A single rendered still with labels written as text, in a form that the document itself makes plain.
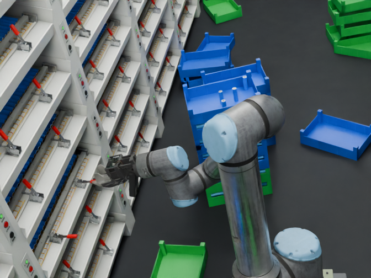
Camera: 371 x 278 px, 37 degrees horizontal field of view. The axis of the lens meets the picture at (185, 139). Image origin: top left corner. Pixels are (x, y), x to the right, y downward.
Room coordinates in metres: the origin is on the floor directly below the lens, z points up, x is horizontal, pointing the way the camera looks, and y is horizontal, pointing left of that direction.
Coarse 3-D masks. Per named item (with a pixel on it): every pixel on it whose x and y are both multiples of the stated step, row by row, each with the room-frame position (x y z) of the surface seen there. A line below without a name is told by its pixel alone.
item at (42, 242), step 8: (80, 160) 1.73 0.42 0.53; (72, 176) 1.64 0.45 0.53; (72, 184) 1.62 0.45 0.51; (64, 192) 1.56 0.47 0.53; (64, 200) 1.53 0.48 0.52; (56, 208) 1.48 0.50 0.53; (56, 216) 1.45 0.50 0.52; (48, 224) 1.41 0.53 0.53; (48, 232) 1.38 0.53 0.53; (40, 240) 1.35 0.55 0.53; (40, 248) 1.31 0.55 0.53
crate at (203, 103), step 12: (204, 84) 2.05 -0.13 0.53; (216, 84) 2.04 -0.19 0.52; (228, 84) 2.04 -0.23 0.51; (240, 84) 2.04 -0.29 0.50; (252, 84) 2.01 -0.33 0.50; (192, 96) 2.04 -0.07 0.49; (204, 96) 2.03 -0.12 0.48; (216, 96) 2.01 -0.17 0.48; (228, 96) 1.99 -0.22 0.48; (240, 96) 1.97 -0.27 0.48; (192, 108) 1.96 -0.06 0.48; (204, 108) 1.94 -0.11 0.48; (216, 108) 1.92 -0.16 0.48; (228, 108) 1.84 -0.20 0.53; (192, 120) 1.85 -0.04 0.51; (204, 120) 1.85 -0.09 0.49
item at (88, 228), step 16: (96, 192) 1.78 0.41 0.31; (112, 192) 1.77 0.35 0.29; (96, 208) 1.69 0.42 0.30; (80, 224) 1.59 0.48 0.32; (96, 224) 1.60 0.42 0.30; (80, 240) 1.52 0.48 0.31; (96, 240) 1.54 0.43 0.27; (64, 256) 1.43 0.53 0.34; (80, 256) 1.45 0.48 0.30; (64, 272) 1.38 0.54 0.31; (80, 272) 1.38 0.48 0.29
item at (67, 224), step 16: (80, 144) 1.80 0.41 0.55; (96, 160) 1.76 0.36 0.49; (80, 176) 1.67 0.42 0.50; (80, 192) 1.59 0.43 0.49; (64, 208) 1.51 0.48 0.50; (80, 208) 1.52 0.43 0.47; (64, 224) 1.43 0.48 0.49; (64, 240) 1.36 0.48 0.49; (48, 256) 1.30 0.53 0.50; (48, 272) 1.24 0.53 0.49
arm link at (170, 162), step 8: (152, 152) 1.53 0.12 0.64; (160, 152) 1.51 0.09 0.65; (168, 152) 1.49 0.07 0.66; (176, 152) 1.48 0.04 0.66; (184, 152) 1.52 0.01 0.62; (152, 160) 1.50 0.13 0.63; (160, 160) 1.48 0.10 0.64; (168, 160) 1.47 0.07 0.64; (176, 160) 1.46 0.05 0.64; (184, 160) 1.49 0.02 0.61; (152, 168) 1.48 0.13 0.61; (160, 168) 1.47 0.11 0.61; (168, 168) 1.46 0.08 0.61; (176, 168) 1.46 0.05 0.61; (184, 168) 1.46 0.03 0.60; (168, 176) 1.46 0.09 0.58; (176, 176) 1.45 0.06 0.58
